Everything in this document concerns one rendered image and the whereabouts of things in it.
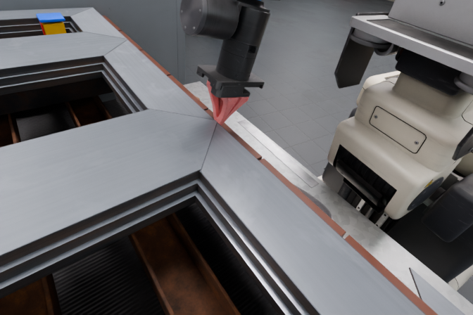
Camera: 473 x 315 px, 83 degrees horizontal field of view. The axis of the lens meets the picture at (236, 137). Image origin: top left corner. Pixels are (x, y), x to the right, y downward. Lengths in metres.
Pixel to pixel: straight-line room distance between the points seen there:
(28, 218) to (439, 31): 0.65
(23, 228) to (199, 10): 0.31
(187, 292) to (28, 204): 0.26
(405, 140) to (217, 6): 0.48
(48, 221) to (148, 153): 0.15
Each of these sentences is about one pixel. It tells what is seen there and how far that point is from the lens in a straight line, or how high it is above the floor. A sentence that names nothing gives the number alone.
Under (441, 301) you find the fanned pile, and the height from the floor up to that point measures 0.72.
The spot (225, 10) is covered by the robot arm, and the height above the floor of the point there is 1.06.
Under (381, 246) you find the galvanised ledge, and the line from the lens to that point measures 0.64.
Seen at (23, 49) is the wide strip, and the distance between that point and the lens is 0.82.
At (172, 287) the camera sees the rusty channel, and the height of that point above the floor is 0.68.
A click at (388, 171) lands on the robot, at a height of 0.77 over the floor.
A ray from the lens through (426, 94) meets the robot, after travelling 0.65.
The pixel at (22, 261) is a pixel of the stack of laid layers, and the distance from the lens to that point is 0.38.
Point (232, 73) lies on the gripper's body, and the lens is 0.42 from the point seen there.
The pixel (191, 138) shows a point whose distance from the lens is 0.44.
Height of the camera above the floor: 1.14
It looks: 38 degrees down
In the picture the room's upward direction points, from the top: 9 degrees clockwise
